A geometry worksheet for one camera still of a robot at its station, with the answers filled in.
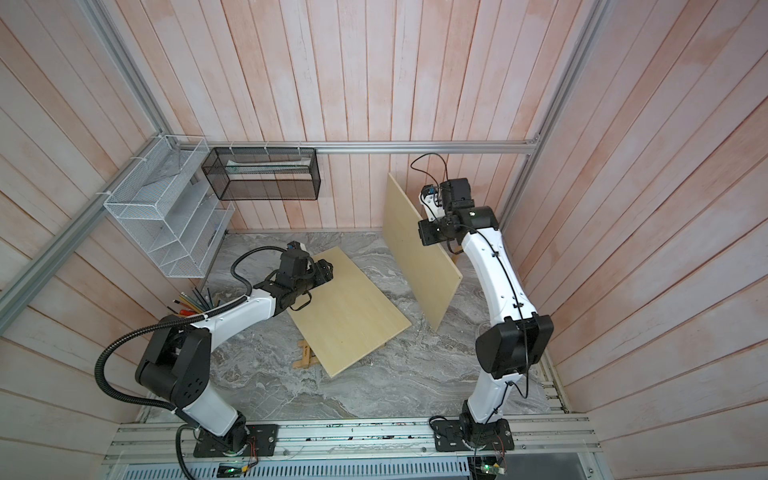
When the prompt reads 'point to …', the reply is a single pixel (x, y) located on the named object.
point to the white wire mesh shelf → (179, 226)
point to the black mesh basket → (264, 173)
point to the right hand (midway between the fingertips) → (423, 227)
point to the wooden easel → (308, 358)
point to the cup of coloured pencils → (193, 303)
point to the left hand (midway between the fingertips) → (326, 272)
